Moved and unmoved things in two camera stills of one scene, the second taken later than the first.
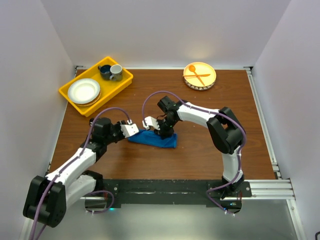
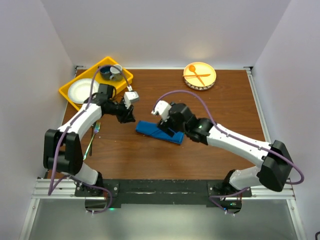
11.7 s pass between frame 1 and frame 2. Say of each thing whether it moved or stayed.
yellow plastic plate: stayed
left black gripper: moved
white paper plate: stayed
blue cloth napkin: moved
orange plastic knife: stayed
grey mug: stayed
